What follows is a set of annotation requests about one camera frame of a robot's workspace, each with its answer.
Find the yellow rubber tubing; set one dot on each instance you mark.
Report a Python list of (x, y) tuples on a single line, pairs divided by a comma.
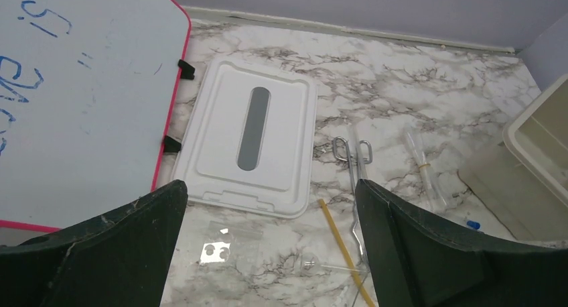
[(355, 274)]

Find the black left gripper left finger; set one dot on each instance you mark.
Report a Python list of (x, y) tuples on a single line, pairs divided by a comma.
[(119, 258)]

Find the beige plastic bin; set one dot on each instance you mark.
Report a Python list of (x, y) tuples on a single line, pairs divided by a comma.
[(521, 175)]

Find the clear plastic bag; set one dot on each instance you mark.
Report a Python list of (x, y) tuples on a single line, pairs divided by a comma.
[(230, 246)]

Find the small glass funnel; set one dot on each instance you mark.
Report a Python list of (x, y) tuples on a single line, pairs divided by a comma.
[(310, 264)]

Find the pink framed whiteboard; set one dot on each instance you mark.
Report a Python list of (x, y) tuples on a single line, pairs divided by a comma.
[(87, 92)]

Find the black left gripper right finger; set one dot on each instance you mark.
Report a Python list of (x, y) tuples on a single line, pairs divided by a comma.
[(418, 258)]

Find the white plastic bin lid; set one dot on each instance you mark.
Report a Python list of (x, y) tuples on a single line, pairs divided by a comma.
[(249, 142)]

